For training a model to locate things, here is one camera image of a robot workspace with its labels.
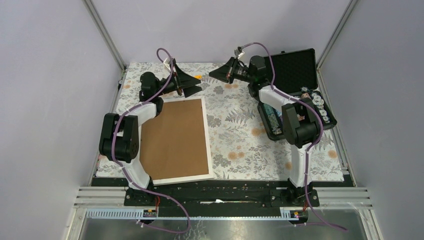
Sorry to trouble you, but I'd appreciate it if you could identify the grey slotted cable duct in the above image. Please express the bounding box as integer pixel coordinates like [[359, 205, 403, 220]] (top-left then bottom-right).
[[85, 208, 300, 222]]

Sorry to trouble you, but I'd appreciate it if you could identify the floral patterned table mat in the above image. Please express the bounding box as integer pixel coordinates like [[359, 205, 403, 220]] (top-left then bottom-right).
[[95, 62, 344, 182]]

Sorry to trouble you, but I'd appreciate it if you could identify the aluminium front rail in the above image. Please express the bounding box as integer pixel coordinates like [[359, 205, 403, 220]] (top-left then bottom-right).
[[74, 187, 373, 221]]

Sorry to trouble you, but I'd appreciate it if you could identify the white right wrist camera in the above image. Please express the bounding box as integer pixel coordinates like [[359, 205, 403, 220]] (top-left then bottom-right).
[[234, 46, 245, 60]]

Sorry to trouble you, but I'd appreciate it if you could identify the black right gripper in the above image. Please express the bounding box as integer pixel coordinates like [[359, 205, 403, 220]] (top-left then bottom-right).
[[208, 57, 254, 85]]

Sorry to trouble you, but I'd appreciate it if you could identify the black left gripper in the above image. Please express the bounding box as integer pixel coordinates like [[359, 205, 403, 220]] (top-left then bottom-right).
[[154, 64, 202, 97]]

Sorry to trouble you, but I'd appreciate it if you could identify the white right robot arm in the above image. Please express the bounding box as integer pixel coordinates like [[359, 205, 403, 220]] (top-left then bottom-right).
[[208, 55, 323, 206]]

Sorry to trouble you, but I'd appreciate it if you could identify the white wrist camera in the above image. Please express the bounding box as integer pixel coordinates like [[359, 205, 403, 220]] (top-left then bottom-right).
[[234, 46, 245, 60], [162, 57, 176, 73]]

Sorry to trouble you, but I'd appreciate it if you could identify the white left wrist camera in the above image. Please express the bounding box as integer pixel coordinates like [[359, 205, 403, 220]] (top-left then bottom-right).
[[162, 57, 176, 73]]

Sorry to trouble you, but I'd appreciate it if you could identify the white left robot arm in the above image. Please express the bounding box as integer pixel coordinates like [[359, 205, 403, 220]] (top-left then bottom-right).
[[99, 63, 202, 206]]

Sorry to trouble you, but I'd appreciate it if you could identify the brown poker chip stack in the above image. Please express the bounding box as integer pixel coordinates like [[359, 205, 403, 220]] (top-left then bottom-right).
[[300, 92, 314, 104]]

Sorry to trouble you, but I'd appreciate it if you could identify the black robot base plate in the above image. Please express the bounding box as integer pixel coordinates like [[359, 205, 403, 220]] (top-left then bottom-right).
[[91, 177, 355, 218]]

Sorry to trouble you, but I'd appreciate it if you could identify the black poker chip case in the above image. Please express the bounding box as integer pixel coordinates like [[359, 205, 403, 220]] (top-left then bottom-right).
[[257, 48, 323, 141]]

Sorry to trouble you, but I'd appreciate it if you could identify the white picture frame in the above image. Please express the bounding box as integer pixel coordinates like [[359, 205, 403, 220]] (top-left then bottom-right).
[[139, 96, 213, 186]]

